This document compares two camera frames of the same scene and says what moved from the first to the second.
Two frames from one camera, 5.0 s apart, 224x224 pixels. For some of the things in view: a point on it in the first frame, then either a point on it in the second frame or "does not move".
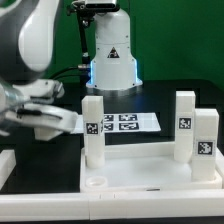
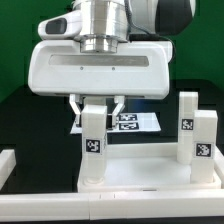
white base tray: [144, 168] does not move
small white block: [46, 134] → [94, 143]
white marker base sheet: [123, 122] does not move
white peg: [184, 126] does not move
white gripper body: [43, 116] → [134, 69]
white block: [206, 140] does not move
